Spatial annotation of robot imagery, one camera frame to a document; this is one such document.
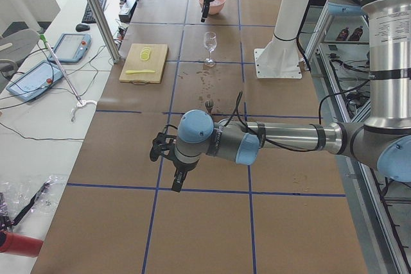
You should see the black keyboard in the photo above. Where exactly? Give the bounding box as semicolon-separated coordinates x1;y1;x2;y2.
81;0;109;24

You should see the far blue teach pendant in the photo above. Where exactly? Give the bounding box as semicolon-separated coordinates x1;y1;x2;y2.
52;33;91;64

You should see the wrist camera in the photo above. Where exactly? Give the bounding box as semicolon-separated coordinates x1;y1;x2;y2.
149;132;177;162

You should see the black computer mouse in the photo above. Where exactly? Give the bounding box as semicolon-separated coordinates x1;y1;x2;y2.
75;23;90;32

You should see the aluminium frame post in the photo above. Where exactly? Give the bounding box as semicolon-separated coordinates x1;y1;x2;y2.
87;0;121;64

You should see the red bottle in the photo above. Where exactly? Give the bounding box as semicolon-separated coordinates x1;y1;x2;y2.
1;231;43;257

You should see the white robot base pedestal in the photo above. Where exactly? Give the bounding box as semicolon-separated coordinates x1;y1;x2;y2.
254;0;306;79

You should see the yellow plastic knife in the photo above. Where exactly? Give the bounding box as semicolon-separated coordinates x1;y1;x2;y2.
125;69;156;74

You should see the pile of clear ice cubes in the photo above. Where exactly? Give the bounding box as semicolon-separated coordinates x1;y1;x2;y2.
210;1;224;8

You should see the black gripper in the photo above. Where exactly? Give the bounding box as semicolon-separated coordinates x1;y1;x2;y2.
171;157;199;193
201;0;214;22

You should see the clear plastic bag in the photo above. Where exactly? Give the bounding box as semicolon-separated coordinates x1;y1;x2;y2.
1;174;68;232

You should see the clear wine glass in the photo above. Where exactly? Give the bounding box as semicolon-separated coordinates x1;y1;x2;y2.
204;31;217;67

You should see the pink bowl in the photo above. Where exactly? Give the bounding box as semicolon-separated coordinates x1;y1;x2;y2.
198;0;225;15

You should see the blue teach pendant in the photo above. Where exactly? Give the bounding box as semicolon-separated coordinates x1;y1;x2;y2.
6;60;63;102
52;33;91;64

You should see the bamboo cutting board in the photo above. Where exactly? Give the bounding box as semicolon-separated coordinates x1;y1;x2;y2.
119;44;168;83

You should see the long metal grabber stick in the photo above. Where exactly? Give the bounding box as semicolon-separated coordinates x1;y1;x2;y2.
39;34;97;122

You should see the steel double jigger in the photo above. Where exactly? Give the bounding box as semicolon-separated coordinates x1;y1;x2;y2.
205;99;214;115

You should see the near blue teach pendant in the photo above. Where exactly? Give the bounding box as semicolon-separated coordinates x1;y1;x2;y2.
6;60;63;102

